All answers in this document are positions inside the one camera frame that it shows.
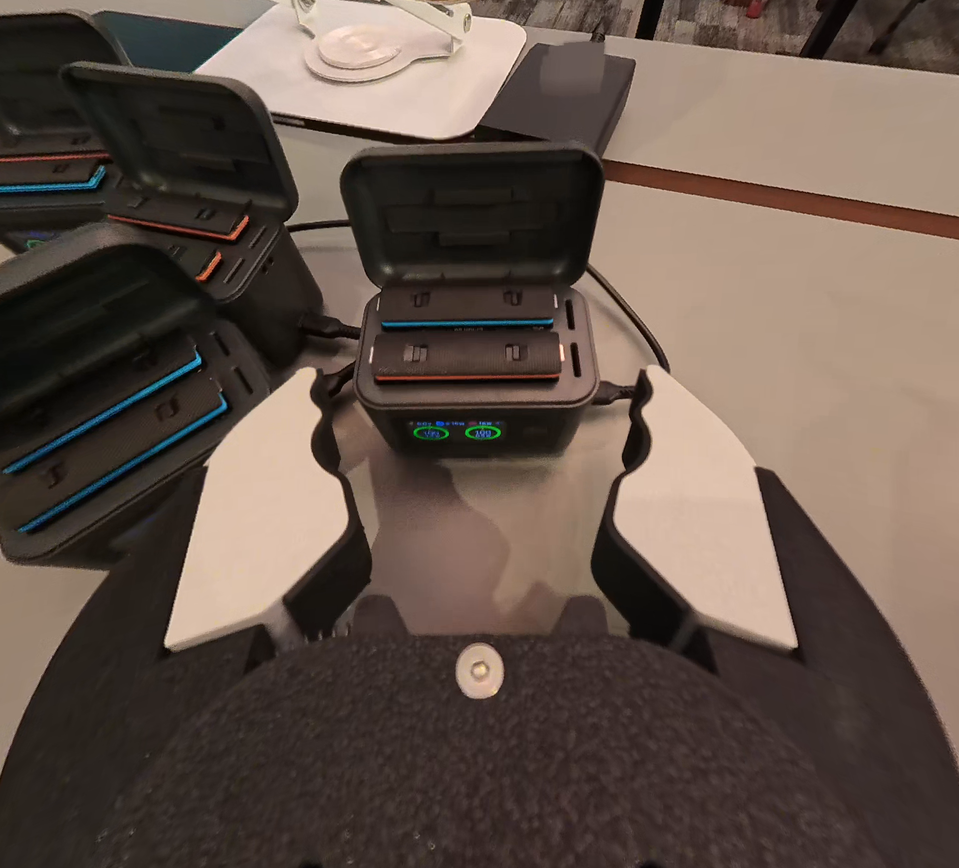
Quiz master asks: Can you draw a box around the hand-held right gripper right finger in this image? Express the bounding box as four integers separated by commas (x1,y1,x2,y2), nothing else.
591,367,801,656

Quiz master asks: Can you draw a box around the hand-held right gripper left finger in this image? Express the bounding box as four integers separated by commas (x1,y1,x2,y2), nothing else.
161,368,373,656

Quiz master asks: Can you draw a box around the black battery charger case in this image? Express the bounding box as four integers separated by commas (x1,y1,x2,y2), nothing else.
0,221,274,572
60,59,325,367
0,11,139,258
341,142,608,467

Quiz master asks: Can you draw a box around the black battery blue stripe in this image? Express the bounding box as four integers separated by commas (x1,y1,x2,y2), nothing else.
0,337,206,476
375,289,561,334
12,386,229,536
0,164,113,198

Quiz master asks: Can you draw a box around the white base mat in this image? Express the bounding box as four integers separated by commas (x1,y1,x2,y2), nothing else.
195,0,530,144

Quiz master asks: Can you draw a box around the black charging hub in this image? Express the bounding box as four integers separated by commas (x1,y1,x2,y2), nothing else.
477,38,639,160

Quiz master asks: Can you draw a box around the dark flat mat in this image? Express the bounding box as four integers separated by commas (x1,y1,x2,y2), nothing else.
93,10,286,78

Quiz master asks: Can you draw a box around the black charging cable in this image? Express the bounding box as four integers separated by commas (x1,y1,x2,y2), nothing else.
282,214,361,237
574,257,672,408
293,307,370,349

